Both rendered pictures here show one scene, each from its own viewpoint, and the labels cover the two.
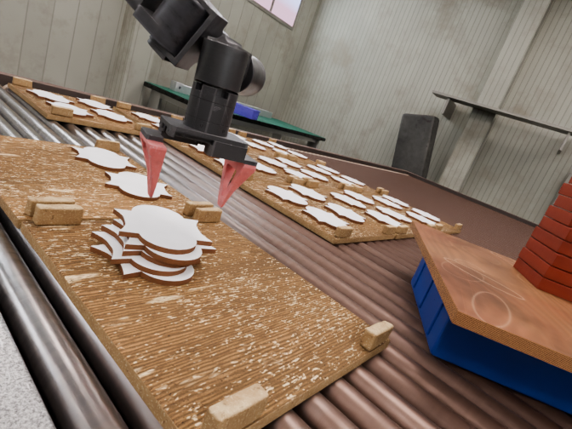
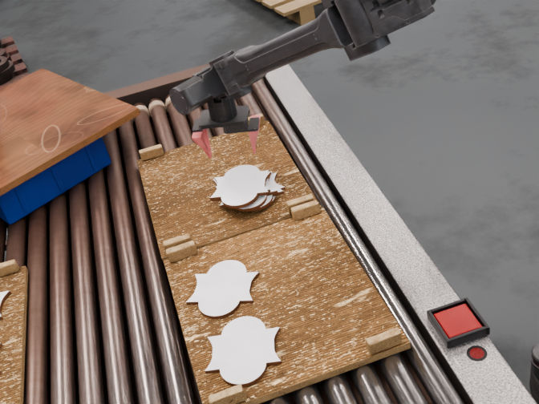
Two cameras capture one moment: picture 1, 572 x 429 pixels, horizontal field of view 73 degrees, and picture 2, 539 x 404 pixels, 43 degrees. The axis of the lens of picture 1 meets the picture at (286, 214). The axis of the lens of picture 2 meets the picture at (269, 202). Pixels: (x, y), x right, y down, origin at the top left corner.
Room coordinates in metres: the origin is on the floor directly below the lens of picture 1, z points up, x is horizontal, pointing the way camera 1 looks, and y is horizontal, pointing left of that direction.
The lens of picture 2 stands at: (1.36, 1.08, 1.82)
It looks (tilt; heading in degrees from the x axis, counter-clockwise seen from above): 36 degrees down; 225
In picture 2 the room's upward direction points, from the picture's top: 13 degrees counter-clockwise
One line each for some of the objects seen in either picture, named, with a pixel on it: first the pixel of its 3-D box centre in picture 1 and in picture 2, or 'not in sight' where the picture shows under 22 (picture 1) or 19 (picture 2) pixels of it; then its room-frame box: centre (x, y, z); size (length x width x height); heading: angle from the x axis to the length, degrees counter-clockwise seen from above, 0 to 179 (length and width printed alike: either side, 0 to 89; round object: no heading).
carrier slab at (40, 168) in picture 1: (84, 177); (273, 299); (0.73, 0.40, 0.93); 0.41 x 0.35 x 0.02; 55
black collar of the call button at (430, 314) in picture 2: not in sight; (457, 322); (0.62, 0.71, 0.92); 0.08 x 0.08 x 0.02; 53
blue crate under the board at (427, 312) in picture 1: (508, 322); (27, 159); (0.67, -0.45, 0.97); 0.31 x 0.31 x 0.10; 83
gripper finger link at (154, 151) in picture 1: (168, 163); (245, 135); (0.48, 0.16, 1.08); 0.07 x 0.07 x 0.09; 35
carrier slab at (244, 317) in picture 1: (212, 287); (221, 183); (0.49, 0.06, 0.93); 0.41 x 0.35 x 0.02; 54
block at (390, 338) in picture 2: not in sight; (383, 341); (0.73, 0.64, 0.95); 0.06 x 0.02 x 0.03; 145
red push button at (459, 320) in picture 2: not in sight; (457, 322); (0.62, 0.71, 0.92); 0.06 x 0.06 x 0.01; 53
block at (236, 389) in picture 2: (107, 145); (227, 397); (0.95, 0.49, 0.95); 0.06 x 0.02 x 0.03; 145
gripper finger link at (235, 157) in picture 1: (219, 173); (212, 138); (0.52, 0.10, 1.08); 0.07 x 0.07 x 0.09; 35
